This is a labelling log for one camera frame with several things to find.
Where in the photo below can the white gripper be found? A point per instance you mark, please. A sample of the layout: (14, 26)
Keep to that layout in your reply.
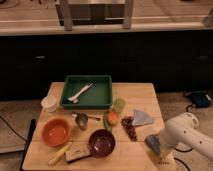
(168, 141)

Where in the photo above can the blue sponge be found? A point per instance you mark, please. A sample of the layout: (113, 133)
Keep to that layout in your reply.
(153, 142)

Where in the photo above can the dark maroon bowl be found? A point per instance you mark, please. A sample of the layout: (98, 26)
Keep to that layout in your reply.
(101, 143)

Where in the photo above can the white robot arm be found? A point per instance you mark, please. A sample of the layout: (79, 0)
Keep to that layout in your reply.
(183, 129)

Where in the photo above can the orange red bowl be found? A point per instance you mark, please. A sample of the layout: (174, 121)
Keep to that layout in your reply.
(56, 132)

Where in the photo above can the grey blue folded cloth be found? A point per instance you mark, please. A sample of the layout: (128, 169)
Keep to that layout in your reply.
(141, 118)

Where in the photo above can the dark red grape bunch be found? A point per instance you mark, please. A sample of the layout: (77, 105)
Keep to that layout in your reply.
(126, 123)

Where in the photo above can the orange toy fruit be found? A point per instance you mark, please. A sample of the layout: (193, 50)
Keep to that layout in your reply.
(112, 118)

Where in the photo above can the dark blue floor object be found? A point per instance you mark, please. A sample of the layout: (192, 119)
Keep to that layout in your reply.
(199, 98)

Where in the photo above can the green toy leaf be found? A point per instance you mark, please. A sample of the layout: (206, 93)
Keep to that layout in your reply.
(106, 124)

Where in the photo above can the green plastic tray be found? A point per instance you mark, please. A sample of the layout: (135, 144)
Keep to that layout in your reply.
(97, 96)

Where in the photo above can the metal measuring scoop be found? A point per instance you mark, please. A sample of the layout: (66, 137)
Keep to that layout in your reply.
(81, 120)

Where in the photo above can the white cup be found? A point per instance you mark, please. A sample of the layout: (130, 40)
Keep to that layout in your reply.
(49, 103)

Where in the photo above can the metal table frame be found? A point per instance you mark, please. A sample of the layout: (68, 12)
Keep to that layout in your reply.
(94, 12)

